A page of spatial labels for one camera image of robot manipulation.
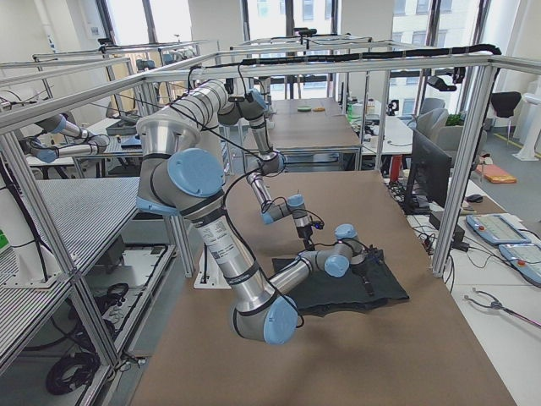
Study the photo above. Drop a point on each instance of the black computer monitor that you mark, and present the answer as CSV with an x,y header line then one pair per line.
x,y
428,178

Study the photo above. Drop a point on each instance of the black printed t-shirt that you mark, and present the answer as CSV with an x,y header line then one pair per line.
x,y
321,294

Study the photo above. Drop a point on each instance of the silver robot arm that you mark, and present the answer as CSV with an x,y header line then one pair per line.
x,y
251,106
179,178

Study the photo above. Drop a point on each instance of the blue teach pendant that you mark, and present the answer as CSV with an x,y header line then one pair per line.
x,y
496,230
525,258

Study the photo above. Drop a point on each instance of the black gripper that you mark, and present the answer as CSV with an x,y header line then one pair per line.
x,y
303,232
364,266

